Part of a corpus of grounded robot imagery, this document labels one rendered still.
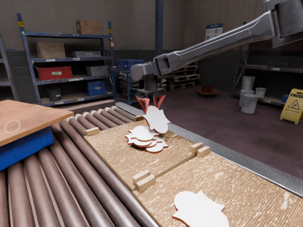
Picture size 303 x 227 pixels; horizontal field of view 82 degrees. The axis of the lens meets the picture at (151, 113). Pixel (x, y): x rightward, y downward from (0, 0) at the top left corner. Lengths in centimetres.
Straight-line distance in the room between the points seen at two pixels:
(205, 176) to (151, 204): 20
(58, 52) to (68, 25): 93
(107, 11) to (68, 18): 106
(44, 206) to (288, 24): 74
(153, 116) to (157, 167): 24
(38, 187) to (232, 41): 70
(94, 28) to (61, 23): 88
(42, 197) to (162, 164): 37
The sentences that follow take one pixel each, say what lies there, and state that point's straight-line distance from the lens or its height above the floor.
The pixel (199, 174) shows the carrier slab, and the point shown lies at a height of 94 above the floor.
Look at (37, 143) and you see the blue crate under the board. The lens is 84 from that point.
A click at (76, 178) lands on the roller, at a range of 65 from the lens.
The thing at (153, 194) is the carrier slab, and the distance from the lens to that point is 53.
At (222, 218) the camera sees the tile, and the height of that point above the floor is 95.
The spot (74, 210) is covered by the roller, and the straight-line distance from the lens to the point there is 56.
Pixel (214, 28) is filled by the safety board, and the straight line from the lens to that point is 634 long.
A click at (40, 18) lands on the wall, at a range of 515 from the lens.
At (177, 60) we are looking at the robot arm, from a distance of 63.
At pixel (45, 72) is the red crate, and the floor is 82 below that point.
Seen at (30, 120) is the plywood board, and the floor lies 104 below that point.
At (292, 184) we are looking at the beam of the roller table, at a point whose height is 92.
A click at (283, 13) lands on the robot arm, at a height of 139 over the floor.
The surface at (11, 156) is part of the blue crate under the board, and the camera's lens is 80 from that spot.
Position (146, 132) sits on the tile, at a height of 97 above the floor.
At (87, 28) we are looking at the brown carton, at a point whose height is 173.
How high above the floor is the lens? 132
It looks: 21 degrees down
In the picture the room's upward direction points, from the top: straight up
